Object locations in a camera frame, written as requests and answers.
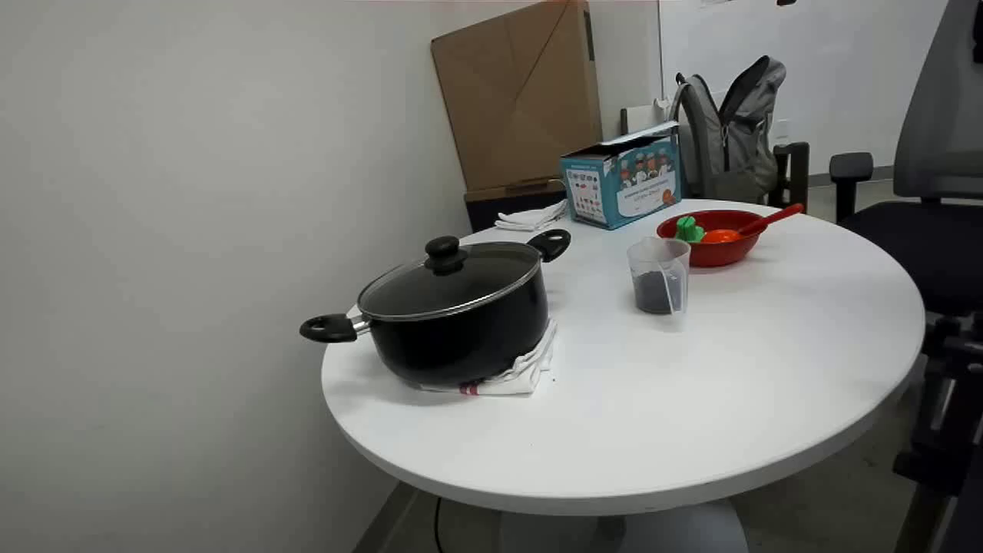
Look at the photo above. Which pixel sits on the red bowl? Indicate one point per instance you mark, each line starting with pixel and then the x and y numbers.
pixel 721 256

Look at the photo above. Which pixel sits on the black pot lid with knob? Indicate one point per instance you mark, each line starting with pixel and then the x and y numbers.
pixel 449 280

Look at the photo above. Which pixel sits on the white crumpled napkin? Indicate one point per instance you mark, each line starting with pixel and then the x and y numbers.
pixel 526 218

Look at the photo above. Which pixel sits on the black cooking pot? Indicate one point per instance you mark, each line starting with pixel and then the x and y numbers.
pixel 460 341

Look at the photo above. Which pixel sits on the white cloth with red print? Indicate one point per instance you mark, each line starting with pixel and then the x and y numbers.
pixel 526 377

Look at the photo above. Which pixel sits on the blue printed cardboard box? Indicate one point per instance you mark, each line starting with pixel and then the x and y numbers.
pixel 623 185

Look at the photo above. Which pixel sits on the large brown cardboard sheet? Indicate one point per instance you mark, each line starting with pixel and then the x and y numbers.
pixel 512 102

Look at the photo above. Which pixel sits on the green plastic toy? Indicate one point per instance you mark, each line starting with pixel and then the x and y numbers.
pixel 688 233

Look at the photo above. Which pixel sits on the grey backpack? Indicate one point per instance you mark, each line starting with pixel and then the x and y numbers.
pixel 732 134

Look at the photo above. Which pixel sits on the black wooden chair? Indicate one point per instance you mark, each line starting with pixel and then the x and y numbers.
pixel 792 170

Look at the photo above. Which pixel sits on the black office chair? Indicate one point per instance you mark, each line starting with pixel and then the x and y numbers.
pixel 940 113

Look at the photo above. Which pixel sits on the white table pedestal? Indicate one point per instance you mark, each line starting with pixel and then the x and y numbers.
pixel 676 534

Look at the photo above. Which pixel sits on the white wall board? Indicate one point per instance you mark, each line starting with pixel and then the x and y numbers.
pixel 847 62

